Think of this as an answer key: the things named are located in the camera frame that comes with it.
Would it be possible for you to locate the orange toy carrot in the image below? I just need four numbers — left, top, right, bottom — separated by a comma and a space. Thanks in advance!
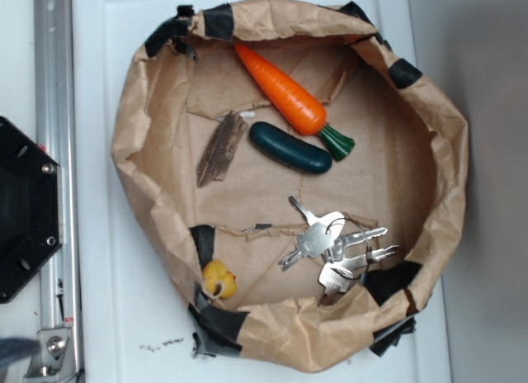
235, 45, 355, 161

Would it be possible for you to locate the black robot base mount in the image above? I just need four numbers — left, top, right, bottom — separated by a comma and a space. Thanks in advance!
1, 117, 61, 304

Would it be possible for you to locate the white plastic tray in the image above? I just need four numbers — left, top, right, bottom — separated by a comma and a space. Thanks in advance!
72, 0, 450, 382

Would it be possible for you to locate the dark green toy cucumber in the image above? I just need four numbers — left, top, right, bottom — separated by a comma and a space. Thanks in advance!
249, 121, 332, 174

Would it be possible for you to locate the yellow rubber duck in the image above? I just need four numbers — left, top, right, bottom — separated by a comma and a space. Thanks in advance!
201, 260, 238, 299

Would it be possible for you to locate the brown paper bag bin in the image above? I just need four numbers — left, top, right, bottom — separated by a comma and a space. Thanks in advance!
111, 0, 469, 372

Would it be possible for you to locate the brown wood bark piece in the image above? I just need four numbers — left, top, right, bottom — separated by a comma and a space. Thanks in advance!
196, 111, 248, 187

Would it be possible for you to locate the silver key bunch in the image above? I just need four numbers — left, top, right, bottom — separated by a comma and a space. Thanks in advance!
278, 196, 401, 306

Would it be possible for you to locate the aluminium extrusion rail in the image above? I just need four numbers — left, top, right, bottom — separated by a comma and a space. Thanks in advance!
24, 0, 84, 382

